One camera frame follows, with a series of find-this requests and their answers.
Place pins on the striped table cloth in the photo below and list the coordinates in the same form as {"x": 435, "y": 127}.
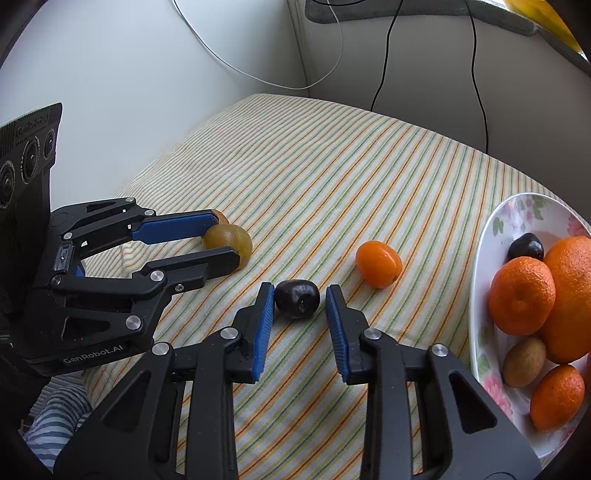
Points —
{"x": 311, "y": 181}

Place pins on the small orange kumquat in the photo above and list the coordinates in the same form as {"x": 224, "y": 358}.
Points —
{"x": 379, "y": 264}

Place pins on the floral white plate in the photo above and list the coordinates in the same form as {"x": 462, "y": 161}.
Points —
{"x": 550, "y": 221}

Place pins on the small mandarin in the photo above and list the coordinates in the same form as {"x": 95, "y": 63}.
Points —
{"x": 557, "y": 398}
{"x": 522, "y": 296}

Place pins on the large rough orange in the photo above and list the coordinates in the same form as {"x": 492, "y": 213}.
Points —
{"x": 566, "y": 332}

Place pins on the brown kiwi fruit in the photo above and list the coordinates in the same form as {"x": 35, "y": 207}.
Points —
{"x": 524, "y": 362}

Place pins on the striped blue clothing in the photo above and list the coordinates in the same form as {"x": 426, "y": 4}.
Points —
{"x": 65, "y": 408}

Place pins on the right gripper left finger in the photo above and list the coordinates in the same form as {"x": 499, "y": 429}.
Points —
{"x": 171, "y": 416}

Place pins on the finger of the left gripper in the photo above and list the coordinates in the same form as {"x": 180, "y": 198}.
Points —
{"x": 157, "y": 226}
{"x": 164, "y": 277}

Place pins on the dark plum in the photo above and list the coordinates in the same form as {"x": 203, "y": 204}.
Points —
{"x": 528, "y": 245}
{"x": 297, "y": 298}

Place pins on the greenish brown fruit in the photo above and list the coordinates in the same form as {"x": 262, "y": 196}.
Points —
{"x": 232, "y": 236}

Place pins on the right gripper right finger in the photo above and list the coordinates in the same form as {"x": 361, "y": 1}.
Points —
{"x": 427, "y": 416}

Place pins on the yellow bowl on sill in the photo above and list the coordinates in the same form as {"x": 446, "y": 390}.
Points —
{"x": 568, "y": 20}

